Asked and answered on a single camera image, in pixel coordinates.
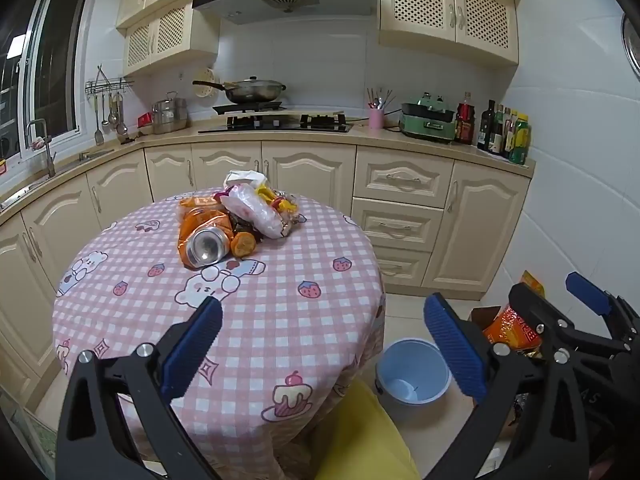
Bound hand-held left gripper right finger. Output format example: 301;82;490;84
424;292;588;480

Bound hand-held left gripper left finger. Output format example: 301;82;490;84
55;296;224;480

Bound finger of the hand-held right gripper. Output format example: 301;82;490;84
507;282;628;361
565;271;640;346

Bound blue plastic bin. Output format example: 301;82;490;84
375;338;452;407

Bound round orange snack pack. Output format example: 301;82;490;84
231;231;257;258

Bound orange snack bag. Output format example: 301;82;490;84
179;196;236;233

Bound white plastic bag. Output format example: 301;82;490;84
222;185;288;239

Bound yellow wrapper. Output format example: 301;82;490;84
257;185;298;213

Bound orange printed food bag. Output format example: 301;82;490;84
482;270;547;358

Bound pink checkered tablecloth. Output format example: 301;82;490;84
51;189;387;480

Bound cream cabinet drawer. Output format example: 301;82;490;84
351;198;446;252
372;245;441;289
352;147;454;209

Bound person's yellow trouser leg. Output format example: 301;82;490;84
314;379;421;480

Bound green bottle yellow label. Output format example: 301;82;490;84
509;112;530;165

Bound dark bottle pale label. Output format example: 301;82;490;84
490;105;506;156

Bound slim brown bottle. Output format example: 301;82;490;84
502;107;516;160

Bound dark wine bottle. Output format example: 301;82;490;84
477;100;496;152

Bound red label sauce bottle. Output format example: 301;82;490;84
455;92;476;145

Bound cream base cabinet run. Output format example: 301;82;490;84
0;125;537;396

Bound green electric cooker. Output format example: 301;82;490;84
399;92;457;142

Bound steel sink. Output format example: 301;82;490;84
0;148;116;212

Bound steel stock pot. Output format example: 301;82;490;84
151;91;188;135

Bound steel skimmer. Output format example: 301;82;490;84
110;92;129;136

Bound steel faucet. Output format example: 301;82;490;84
26;119;57;178

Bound black gas stove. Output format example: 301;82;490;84
197;101;353;135

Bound bunch of chopsticks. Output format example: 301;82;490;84
366;86;397;110

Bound steel wok with lid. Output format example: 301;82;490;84
192;76;287;105

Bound white framed window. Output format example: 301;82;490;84
0;0;96;161

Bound round metal wall plate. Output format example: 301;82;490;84
622;12;640;78

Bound pale yellow wall strainer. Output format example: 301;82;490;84
196;66;217;100

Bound steel wall utensil rack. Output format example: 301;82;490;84
85;65;135;96

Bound cream lattice wall cabinet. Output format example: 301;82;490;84
122;2;221;77
377;0;521;67

